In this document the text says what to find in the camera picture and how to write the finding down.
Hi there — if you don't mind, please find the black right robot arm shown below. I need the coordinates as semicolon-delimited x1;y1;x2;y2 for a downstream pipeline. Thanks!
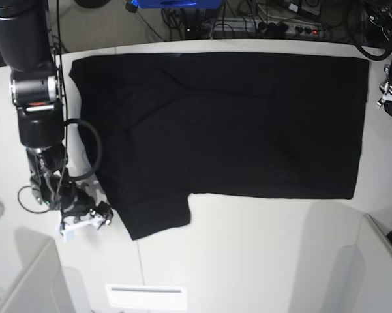
0;1;113;235

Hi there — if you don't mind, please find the black T-shirt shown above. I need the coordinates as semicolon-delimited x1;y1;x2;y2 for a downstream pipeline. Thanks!
69;52;369;240

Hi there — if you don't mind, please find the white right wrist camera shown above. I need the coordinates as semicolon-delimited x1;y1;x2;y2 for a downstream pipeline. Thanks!
59;217;102;242

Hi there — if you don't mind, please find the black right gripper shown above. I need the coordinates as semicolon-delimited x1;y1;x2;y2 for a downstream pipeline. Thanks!
58;184;113;230

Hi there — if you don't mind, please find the white power strip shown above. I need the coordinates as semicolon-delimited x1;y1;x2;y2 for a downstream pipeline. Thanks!
213;18;327;38

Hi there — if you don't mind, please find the blue box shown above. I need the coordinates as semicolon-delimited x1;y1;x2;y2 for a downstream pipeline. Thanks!
125;0;222;13

